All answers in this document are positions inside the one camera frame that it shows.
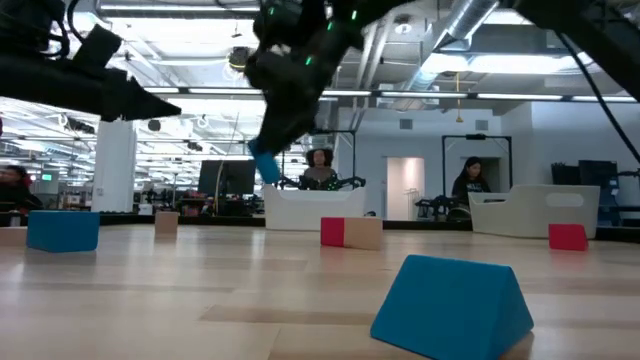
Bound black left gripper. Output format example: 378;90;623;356
0;52;183;123

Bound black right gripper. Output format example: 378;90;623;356
243;0;371;157

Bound small blue wooden block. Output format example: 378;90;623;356
248;138;282;185

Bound red wooden block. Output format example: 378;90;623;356
320;216;346;248

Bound long red block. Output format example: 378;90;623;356
548;223;590;252

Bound person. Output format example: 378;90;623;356
0;164;45;212
301;147;340;192
451;155;492;207

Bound white building pillar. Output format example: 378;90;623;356
91;118;138;214

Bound black computer monitor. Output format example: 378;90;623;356
551;159;619;189
197;159;258;197

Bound black background robot arms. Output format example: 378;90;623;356
413;194;472;222
277;174;367;192

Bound ceiling dome fixture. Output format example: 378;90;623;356
228;45;252;72

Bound white plastic bin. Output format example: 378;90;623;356
263;184;368;232
467;184;602;240

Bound large blue wooden block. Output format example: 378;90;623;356
26;210;101;253

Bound blue triangular prism block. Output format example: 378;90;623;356
370;254;535;360

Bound black metal rig frame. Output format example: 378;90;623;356
441;133;513;201
309;129;358;179

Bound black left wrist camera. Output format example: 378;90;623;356
72;23;124;71

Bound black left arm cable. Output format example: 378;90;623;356
58;0;101;56

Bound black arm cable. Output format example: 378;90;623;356
554;30;640;166
58;0;101;56

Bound black table frame rail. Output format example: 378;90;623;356
0;209;640;245

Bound yellow hanging cord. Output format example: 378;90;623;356
453;72;464;124

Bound silver ceiling air duct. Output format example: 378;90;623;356
399;0;501;94

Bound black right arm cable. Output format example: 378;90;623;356
554;30;640;166

